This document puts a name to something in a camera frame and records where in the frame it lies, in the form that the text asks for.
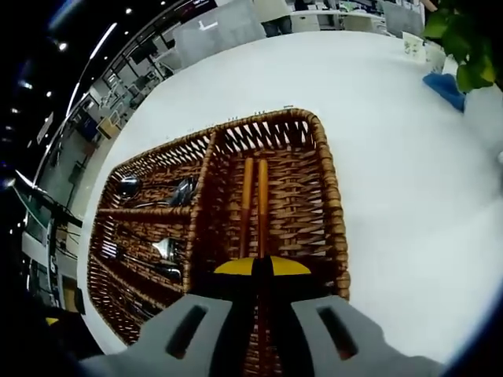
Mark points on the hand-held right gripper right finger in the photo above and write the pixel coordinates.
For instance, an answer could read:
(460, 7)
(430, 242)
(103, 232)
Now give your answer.
(346, 337)

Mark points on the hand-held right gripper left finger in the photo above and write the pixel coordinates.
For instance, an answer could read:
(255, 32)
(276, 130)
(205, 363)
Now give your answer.
(177, 337)

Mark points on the silver metal fork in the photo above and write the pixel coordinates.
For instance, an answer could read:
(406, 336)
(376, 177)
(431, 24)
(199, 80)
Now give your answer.
(171, 271)
(165, 248)

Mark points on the brown wicker storage tray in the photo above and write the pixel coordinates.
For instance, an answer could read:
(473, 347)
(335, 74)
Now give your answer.
(306, 220)

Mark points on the silver metal spoon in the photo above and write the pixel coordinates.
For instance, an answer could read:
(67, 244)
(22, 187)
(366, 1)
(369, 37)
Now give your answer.
(184, 192)
(127, 186)

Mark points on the black tripod stand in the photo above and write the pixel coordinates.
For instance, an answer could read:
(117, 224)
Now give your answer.
(67, 216)

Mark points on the blue cloth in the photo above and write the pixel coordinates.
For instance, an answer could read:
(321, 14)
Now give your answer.
(444, 88)

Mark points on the white printed card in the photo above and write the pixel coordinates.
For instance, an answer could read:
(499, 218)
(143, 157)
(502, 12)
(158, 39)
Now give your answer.
(412, 47)

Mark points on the white mesh chair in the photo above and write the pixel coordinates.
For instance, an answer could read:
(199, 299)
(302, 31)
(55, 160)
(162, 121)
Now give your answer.
(220, 35)

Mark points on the green plant in white pot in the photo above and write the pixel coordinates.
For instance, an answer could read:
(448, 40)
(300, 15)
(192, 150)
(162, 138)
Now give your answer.
(463, 31)

